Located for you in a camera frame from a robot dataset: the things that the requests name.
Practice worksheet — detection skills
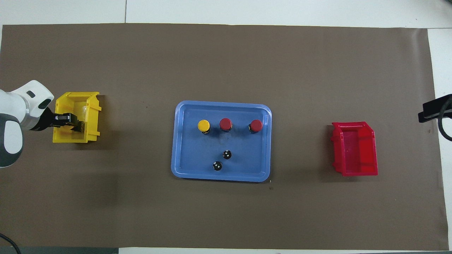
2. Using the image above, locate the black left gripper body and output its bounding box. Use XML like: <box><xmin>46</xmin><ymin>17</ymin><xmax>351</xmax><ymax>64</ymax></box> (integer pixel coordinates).
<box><xmin>30</xmin><ymin>107</ymin><xmax>58</xmax><ymax>132</ymax></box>

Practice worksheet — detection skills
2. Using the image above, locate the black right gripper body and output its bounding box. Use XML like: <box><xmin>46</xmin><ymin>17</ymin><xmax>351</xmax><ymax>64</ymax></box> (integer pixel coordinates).
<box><xmin>418</xmin><ymin>94</ymin><xmax>452</xmax><ymax>123</ymax></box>

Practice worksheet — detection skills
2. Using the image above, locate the blue plastic tray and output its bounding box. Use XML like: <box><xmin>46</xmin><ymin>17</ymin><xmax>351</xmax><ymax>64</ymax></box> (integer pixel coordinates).
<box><xmin>171</xmin><ymin>101</ymin><xmax>272</xmax><ymax>183</ymax></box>

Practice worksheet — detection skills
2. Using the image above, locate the yellow plastic bin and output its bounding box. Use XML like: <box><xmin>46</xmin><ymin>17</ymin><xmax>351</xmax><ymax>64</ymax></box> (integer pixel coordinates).
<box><xmin>53</xmin><ymin>92</ymin><xmax>102</xmax><ymax>144</ymax></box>

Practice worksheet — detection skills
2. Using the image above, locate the red plastic bin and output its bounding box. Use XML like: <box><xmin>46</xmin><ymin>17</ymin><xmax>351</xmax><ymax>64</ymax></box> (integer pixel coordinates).
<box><xmin>331</xmin><ymin>122</ymin><xmax>378</xmax><ymax>176</ymax></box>

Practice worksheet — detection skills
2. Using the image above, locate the brown table mat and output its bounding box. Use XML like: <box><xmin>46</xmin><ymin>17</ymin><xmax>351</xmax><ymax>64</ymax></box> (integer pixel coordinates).
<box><xmin>0</xmin><ymin>23</ymin><xmax>450</xmax><ymax>249</ymax></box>

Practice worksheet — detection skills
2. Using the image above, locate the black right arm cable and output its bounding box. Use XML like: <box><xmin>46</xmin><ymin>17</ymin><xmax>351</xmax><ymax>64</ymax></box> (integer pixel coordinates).
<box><xmin>437</xmin><ymin>97</ymin><xmax>452</xmax><ymax>142</ymax></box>

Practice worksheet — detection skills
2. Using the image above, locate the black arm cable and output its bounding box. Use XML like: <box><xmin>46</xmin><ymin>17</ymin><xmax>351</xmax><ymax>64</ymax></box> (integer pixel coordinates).
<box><xmin>437</xmin><ymin>97</ymin><xmax>452</xmax><ymax>142</ymax></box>
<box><xmin>0</xmin><ymin>233</ymin><xmax>22</xmax><ymax>254</ymax></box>

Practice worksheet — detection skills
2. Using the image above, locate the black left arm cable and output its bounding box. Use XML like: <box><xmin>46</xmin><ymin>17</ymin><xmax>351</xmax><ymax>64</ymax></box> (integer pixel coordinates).
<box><xmin>0</xmin><ymin>233</ymin><xmax>22</xmax><ymax>254</ymax></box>

